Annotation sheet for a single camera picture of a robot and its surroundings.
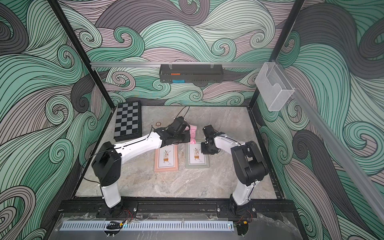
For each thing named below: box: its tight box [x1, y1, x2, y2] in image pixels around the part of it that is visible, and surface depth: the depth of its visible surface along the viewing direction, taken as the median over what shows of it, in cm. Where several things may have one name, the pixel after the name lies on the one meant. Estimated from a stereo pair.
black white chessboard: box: [114, 100, 142, 142], surface depth 108 cm
